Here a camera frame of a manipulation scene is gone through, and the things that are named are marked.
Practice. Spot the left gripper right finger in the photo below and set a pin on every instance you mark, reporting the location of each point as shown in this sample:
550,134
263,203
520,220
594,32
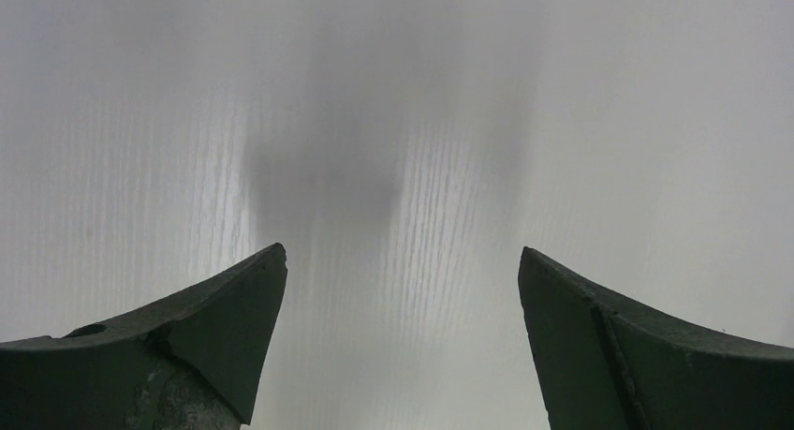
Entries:
606,361

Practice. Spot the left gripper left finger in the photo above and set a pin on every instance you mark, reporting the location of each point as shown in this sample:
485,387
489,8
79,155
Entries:
191,360

